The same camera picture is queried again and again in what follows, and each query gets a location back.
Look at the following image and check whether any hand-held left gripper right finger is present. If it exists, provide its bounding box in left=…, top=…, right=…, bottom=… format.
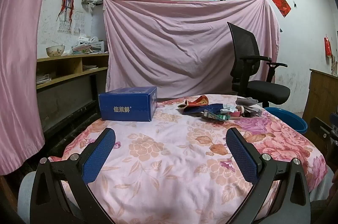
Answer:
left=226, top=127, right=312, bottom=224

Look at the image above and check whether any green and white paper carton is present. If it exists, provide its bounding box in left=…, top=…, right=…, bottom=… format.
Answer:
left=202, top=110, right=229, bottom=123

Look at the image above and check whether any red hanging envelope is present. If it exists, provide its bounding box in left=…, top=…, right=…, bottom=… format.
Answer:
left=324, top=36, right=332, bottom=57

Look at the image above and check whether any blue cardboard box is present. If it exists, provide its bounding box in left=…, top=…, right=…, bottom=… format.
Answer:
left=98, top=86, right=158, bottom=122

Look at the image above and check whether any dark blue wrapper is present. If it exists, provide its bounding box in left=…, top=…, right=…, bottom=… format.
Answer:
left=182, top=103, right=224, bottom=116

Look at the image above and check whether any black mesh office chair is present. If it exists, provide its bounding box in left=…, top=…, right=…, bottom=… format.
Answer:
left=227, top=22, right=291, bottom=108

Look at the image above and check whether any grey cloth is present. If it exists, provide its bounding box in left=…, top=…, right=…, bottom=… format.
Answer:
left=235, top=97, right=262, bottom=118

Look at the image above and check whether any stack of papers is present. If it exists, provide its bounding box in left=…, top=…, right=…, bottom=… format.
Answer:
left=71, top=35, right=104, bottom=55

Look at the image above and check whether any floral ceramic bowl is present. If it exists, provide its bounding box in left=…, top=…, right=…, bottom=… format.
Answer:
left=46, top=45, right=65, bottom=57

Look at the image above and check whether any red paper wall square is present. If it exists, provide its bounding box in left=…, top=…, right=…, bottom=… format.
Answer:
left=271, top=0, right=292, bottom=18

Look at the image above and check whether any person's right leg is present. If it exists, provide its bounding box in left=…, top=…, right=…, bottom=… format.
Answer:
left=309, top=168, right=335, bottom=203

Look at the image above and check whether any wooden shelf unit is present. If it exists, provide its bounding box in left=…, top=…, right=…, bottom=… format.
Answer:
left=35, top=52, right=110, bottom=132

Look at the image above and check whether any floral pink blanket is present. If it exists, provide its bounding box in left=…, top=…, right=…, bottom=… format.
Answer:
left=49, top=94, right=328, bottom=224

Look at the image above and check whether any person's left leg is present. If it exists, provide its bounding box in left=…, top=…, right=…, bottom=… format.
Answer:
left=17, top=171, right=37, bottom=224

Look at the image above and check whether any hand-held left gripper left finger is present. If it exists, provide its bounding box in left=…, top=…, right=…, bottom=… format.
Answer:
left=30, top=128, right=116, bottom=224

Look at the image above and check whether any hanging pink sheet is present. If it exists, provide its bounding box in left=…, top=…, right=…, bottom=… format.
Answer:
left=102, top=0, right=280, bottom=100

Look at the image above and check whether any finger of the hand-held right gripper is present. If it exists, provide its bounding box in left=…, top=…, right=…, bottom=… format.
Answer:
left=310, top=116, right=331, bottom=139

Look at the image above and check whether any blue plastic basin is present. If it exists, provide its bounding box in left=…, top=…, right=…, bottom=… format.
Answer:
left=263, top=107, right=308, bottom=134

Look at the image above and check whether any wooden cabinet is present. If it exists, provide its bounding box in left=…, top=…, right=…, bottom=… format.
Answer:
left=302, top=69, right=338, bottom=156

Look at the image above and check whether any red and gold wrapper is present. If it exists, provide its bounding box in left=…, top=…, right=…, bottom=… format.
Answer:
left=184, top=94, right=210, bottom=109

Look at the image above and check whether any paper wall calendar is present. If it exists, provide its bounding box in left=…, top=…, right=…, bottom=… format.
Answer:
left=58, top=11, right=85, bottom=35

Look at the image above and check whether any person's leg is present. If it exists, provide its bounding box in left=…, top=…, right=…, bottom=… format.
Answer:
left=17, top=171, right=37, bottom=224
left=309, top=168, right=335, bottom=203

